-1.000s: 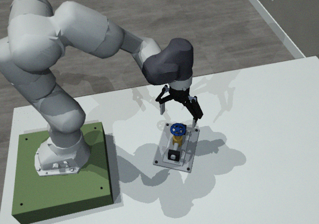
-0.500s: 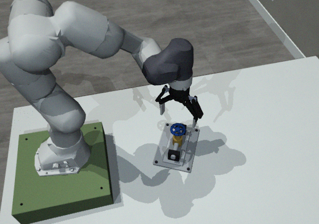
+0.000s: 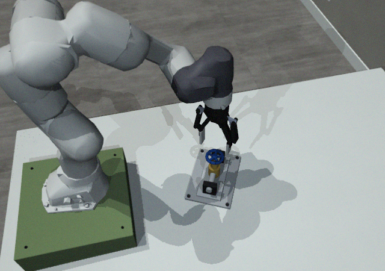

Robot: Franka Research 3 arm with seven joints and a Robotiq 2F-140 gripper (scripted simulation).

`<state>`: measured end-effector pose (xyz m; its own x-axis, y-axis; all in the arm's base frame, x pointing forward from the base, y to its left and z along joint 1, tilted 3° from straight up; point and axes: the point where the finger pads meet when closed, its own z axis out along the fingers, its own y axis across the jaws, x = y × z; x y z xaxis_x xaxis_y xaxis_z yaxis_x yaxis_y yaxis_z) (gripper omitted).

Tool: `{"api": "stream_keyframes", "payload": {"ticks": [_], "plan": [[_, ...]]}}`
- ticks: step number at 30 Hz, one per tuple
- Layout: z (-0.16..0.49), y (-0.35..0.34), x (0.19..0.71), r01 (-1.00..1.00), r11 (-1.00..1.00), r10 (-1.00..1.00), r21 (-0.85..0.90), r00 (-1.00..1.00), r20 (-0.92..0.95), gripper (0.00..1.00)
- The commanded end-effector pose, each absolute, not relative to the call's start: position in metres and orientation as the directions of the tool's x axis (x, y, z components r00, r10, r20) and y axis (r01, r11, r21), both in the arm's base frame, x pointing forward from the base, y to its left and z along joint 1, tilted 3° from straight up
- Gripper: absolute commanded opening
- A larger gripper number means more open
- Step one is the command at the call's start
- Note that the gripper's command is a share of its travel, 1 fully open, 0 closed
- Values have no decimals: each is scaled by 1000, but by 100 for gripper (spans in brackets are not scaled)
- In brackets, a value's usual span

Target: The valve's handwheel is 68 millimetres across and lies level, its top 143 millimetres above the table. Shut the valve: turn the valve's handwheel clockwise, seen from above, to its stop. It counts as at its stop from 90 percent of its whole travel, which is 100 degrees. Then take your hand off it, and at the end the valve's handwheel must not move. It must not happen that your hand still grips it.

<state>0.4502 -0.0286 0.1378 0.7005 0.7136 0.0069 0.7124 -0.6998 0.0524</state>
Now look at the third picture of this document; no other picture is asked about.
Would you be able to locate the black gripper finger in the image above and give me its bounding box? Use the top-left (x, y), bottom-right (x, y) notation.
top-left (216, 116), bottom-right (239, 155)
top-left (194, 105), bottom-right (212, 144)

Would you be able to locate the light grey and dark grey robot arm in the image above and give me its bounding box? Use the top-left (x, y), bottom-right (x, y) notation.
top-left (0, 0), bottom-right (234, 214)

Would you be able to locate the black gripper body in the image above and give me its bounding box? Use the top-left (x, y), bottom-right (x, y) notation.
top-left (204, 104), bottom-right (230, 124)

